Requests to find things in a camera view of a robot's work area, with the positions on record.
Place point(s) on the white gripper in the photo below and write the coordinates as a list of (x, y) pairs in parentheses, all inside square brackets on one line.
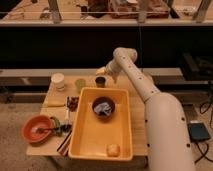
[(109, 71)]

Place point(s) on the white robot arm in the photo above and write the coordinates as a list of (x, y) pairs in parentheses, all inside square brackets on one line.
[(168, 141)]

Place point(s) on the dark brown bowl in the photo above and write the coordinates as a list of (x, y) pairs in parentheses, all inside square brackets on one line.
[(101, 100)]

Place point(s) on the crumpled grey cloth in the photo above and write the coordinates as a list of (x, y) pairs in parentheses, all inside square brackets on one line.
[(103, 109)]

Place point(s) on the white paper cup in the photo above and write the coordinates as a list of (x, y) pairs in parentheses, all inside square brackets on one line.
[(58, 81)]

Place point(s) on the wooden table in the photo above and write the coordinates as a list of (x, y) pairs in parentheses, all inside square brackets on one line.
[(50, 145)]

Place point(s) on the white plastic fork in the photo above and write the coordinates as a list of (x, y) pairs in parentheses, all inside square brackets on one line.
[(67, 111)]

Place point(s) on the yellow plastic tub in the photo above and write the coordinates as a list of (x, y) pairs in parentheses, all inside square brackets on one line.
[(91, 136)]

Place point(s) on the yellow sponge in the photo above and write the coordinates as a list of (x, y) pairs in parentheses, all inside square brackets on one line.
[(53, 104)]

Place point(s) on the green vegetable toy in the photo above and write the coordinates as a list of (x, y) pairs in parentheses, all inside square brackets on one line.
[(57, 126)]

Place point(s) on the yellow bread roll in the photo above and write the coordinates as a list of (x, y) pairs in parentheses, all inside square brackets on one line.
[(113, 150)]

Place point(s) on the orange bowl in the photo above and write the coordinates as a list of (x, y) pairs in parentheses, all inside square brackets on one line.
[(28, 130)]

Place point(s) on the brown chopsticks pair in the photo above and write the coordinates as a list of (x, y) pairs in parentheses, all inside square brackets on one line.
[(63, 148)]

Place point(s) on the dark spoon in bowl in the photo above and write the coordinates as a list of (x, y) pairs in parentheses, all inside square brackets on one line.
[(41, 130)]

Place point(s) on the black foot pedal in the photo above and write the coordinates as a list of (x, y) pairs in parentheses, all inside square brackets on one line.
[(198, 132)]

